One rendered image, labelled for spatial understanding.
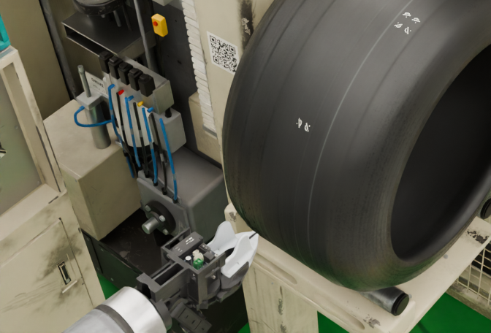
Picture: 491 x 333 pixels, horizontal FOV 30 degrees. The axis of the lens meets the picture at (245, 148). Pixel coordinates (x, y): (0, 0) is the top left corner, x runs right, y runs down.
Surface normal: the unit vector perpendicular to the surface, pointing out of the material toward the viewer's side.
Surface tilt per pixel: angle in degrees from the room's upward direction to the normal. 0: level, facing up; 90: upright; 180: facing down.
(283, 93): 49
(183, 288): 91
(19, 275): 90
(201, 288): 91
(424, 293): 0
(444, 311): 0
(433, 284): 0
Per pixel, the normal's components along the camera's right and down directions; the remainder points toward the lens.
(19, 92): -0.67, 0.57
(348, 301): -0.10, -0.70
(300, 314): 0.73, 0.43
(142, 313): 0.37, -0.43
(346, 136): -0.38, 0.14
